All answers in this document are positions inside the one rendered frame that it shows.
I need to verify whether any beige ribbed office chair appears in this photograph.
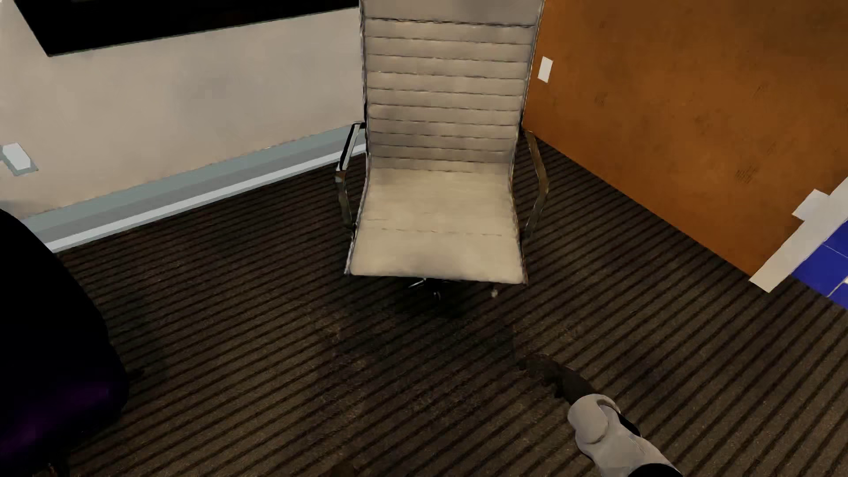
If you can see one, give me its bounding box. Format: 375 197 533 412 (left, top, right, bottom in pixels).
333 0 550 306

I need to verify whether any grey white baseboard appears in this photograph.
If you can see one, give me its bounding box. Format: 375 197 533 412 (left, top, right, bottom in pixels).
23 122 367 254

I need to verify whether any blue and white door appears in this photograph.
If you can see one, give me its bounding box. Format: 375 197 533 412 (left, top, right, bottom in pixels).
749 176 848 311

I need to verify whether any dark purple-black furniture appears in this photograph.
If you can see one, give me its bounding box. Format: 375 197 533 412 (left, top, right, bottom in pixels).
0 208 131 477

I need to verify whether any black wall panel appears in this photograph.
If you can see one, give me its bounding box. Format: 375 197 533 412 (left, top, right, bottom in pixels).
13 0 360 58

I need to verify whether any white wall outlet plate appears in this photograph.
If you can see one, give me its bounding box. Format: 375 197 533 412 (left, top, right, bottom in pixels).
0 142 39 177

